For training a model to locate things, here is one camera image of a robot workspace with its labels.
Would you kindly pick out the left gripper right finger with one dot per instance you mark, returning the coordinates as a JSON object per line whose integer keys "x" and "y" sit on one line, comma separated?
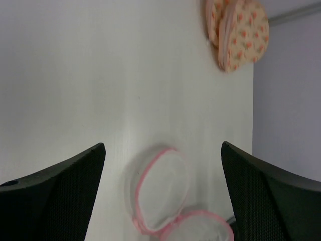
{"x": 270, "y": 203}

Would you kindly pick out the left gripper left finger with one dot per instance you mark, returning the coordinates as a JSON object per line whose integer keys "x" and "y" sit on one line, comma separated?
{"x": 55, "y": 203}

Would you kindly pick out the floral padded laundry bag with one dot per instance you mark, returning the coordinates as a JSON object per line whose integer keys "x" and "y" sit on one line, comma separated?
{"x": 239, "y": 30}

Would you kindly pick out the right aluminium frame post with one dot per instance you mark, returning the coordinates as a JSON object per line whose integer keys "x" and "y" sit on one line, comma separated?
{"x": 295, "y": 14}

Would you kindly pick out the white mesh laundry bag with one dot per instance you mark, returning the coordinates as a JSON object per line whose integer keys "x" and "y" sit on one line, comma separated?
{"x": 156, "y": 185}

